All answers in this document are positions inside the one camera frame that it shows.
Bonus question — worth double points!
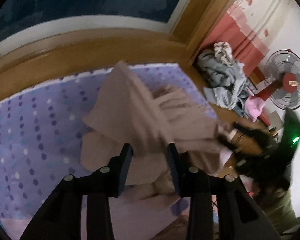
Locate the beige brown garment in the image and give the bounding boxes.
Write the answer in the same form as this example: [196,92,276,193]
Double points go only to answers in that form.
[81,62,231,199]

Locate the green sleeved right forearm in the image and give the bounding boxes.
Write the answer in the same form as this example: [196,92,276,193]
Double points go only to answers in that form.
[253,189,300,234]

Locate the wooden bedside cabinet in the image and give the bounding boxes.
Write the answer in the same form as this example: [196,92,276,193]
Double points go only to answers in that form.
[211,105,276,168]

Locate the pink towel cloth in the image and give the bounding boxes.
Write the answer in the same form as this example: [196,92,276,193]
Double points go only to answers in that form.
[244,97,265,122]

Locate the denim jeans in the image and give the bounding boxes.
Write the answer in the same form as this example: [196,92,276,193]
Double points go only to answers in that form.
[233,90,250,119]

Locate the red electric fan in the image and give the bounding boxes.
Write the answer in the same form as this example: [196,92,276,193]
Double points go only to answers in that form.
[255,49,300,110]

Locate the grey knit garment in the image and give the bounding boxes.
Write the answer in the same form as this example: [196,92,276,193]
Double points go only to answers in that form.
[197,49,247,110]

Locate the purple polka dot bedsheet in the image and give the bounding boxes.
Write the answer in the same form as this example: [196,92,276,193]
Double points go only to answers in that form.
[0,63,217,239]

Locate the white star patterned garment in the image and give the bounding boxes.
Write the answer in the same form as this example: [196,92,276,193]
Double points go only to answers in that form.
[213,42,234,64]

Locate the red floral curtain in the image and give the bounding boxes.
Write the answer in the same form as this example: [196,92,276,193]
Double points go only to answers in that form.
[200,0,269,84]

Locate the wooden window frame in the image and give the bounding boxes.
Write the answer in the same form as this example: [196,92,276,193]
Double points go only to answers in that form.
[0,0,235,101]

